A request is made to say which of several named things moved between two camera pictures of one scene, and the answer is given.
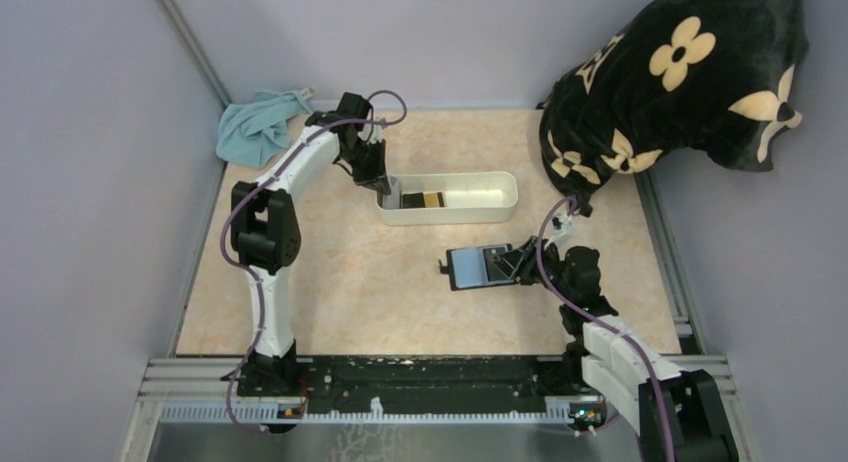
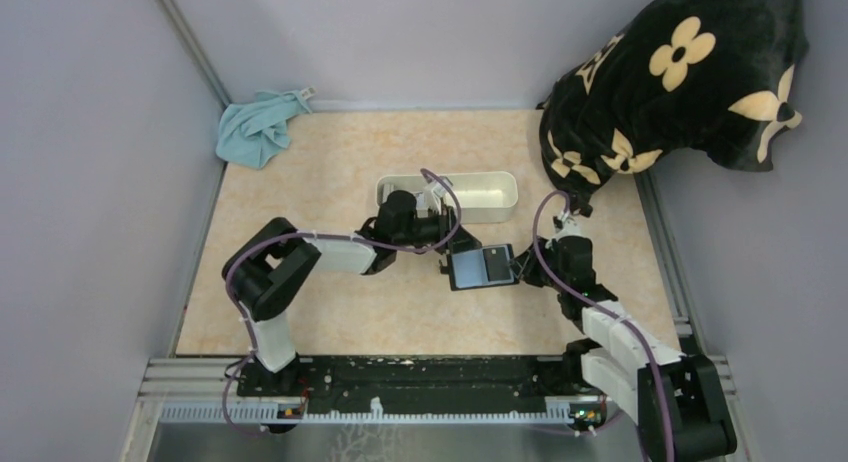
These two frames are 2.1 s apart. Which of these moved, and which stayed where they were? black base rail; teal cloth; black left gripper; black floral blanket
Moved: black left gripper
Stayed: black floral blanket; black base rail; teal cloth
